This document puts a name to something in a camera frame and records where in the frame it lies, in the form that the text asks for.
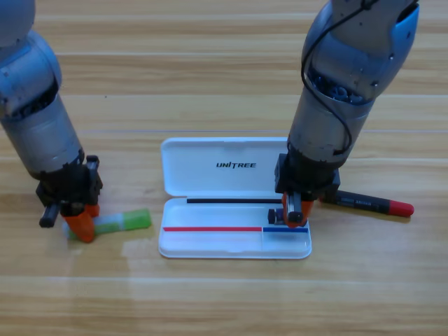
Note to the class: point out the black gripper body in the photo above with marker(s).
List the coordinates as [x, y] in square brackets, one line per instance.
[308, 178]
[70, 185]

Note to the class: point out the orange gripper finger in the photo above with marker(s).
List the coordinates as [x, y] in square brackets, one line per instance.
[83, 227]
[285, 210]
[307, 210]
[94, 210]

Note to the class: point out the green translucent highlighter pen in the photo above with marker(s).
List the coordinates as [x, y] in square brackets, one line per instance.
[129, 220]

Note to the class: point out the black red marker pen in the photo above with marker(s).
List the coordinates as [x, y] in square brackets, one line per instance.
[371, 203]

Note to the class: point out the white Unitree pencil case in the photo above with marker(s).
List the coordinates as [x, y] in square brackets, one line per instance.
[217, 241]

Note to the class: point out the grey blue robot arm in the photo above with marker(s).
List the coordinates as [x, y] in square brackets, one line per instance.
[332, 115]

